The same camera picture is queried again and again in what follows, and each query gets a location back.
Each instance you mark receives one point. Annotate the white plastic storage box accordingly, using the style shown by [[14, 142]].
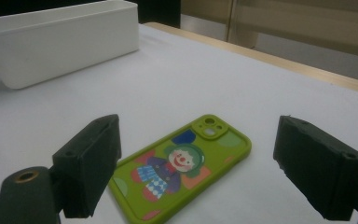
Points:
[[59, 53]]

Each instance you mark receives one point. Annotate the green cartoon phone case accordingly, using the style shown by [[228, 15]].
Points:
[[199, 155]]

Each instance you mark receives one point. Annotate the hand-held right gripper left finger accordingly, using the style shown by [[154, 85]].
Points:
[[85, 168]]

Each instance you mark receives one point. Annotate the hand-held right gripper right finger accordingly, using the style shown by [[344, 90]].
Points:
[[318, 174]]

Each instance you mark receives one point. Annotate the black curtain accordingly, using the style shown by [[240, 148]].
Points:
[[158, 12]]

